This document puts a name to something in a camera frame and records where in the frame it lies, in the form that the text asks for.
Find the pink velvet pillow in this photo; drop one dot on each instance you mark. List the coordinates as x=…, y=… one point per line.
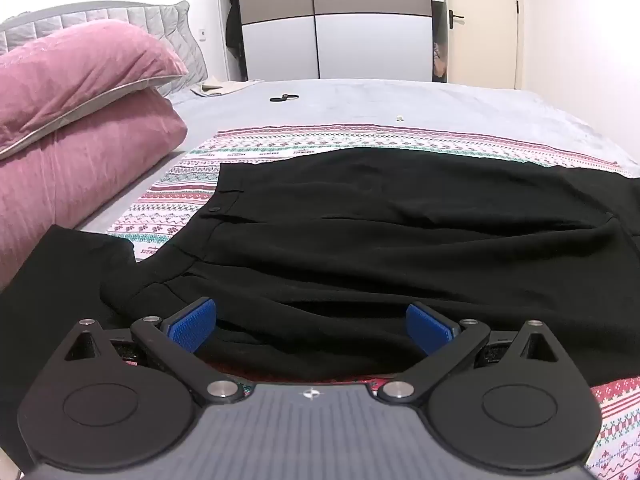
x=90, y=165
x=75, y=70

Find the small black object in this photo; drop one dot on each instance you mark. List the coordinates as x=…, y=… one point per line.
x=282, y=98

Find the cream door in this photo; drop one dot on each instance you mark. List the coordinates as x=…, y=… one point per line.
x=482, y=20

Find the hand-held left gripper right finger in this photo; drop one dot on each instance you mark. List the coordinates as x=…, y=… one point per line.
x=425, y=329

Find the black pants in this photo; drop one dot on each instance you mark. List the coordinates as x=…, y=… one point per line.
x=350, y=240

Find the pinkish clothes pile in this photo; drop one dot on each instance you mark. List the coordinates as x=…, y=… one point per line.
x=438, y=62

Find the white and taupe wardrobe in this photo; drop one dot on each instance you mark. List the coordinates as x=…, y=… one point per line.
x=325, y=20

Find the beige cloth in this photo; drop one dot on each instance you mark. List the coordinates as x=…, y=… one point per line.
x=220, y=86

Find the dark hanging garment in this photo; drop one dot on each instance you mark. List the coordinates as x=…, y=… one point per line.
x=233, y=20

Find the grey bed sheet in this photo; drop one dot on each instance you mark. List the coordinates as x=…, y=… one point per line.
x=425, y=100

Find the striped patterned blanket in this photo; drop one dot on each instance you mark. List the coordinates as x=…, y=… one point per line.
x=280, y=147

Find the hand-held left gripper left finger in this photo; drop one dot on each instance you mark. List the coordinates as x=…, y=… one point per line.
x=192, y=324

